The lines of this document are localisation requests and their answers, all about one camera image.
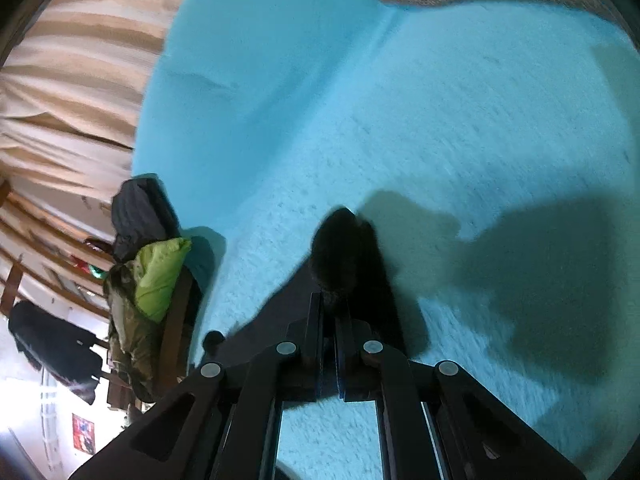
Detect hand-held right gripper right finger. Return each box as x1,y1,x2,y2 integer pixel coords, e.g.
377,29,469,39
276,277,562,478
334,309,587,480

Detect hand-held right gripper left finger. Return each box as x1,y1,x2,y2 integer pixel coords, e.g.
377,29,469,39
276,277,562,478
67,291,324,480

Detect black pants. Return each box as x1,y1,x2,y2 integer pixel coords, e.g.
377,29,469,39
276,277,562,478
202,206,407,397

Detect brown wooden chair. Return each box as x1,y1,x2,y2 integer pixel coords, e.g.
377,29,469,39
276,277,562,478
106,264,197,407

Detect olive and green jacket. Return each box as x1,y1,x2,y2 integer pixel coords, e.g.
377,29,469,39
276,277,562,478
104,237,194,402

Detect dark grey cloth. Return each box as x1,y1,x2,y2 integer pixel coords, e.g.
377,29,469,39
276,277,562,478
111,175,182,262

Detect black hanging coat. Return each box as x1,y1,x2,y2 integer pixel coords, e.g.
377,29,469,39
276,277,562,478
7,300,104,406

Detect turquoise fleece blanket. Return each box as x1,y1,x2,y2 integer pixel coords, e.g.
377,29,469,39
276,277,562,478
132,0,640,480

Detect beige striped curtain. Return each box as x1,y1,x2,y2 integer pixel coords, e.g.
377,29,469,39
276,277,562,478
0,0,202,211

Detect red wall poster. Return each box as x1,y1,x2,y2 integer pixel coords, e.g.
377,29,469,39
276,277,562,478
71,412,96,454

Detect wooden wall shelf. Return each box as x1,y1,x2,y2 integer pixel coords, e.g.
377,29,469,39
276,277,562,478
0,180,117,322

